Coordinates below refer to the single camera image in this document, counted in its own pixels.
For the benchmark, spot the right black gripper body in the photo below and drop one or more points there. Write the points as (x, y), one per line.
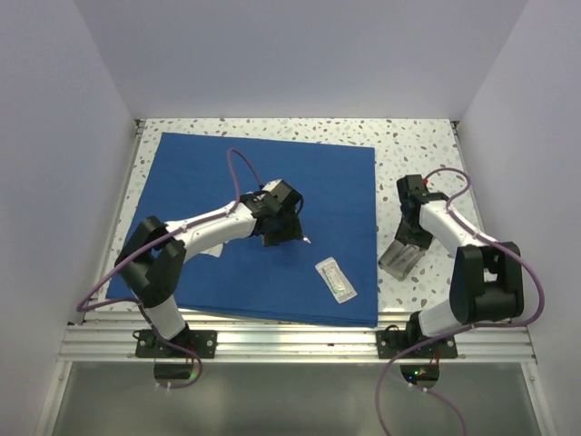
(412, 233)

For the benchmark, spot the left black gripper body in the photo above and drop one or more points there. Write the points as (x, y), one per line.
(287, 228)

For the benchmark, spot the metal instrument tray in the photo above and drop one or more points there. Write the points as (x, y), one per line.
(399, 259)

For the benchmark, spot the white gauze pad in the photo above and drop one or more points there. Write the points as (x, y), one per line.
(215, 251)

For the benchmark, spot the white suture packet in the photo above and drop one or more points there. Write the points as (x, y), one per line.
(336, 281)

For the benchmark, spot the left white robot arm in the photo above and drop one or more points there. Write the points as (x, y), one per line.
(151, 261)

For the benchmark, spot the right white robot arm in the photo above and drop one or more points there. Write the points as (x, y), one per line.
(486, 283)

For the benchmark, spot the blue surgical drape cloth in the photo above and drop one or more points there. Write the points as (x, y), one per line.
(193, 174)

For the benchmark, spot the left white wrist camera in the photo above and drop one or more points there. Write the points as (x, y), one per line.
(269, 187)

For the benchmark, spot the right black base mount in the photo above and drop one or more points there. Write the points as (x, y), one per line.
(393, 341)

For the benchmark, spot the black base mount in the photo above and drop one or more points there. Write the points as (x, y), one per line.
(393, 341)
(202, 342)

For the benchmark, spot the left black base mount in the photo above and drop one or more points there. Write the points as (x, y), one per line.
(202, 342)

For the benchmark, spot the aluminium frame rail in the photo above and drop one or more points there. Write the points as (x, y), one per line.
(108, 337)

